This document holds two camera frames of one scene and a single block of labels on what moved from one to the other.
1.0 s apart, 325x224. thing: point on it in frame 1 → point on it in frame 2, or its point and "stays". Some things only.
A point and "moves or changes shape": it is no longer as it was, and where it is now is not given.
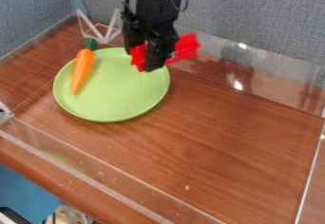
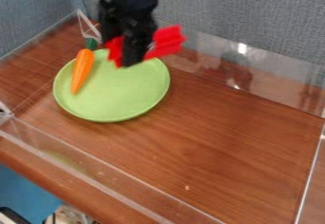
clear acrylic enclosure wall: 52,184 stays
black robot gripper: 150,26 → 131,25
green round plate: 118,91 stays
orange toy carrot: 83,65 stays
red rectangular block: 187,47 moves or changes shape
